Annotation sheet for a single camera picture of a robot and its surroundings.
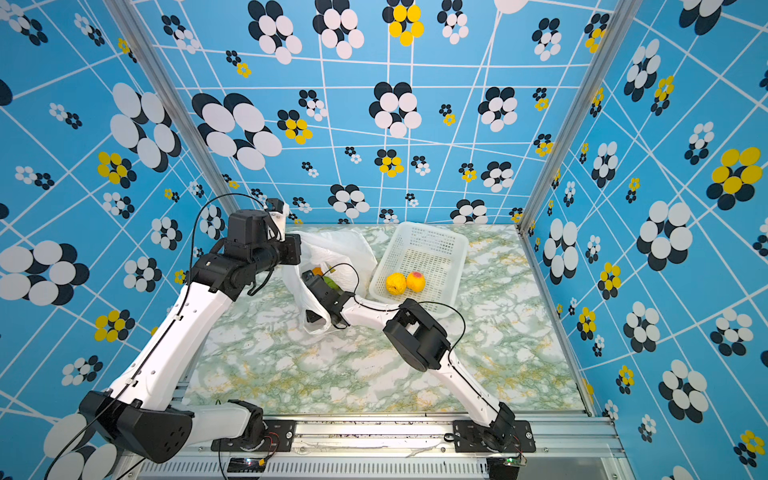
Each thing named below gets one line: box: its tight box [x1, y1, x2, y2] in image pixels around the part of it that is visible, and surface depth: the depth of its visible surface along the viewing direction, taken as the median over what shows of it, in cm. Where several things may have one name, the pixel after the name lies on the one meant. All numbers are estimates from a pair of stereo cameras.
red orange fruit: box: [406, 271, 427, 293], surface depth 98 cm
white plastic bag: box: [282, 230, 378, 335], surface depth 83 cm
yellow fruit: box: [385, 272, 407, 296], surface depth 98 cm
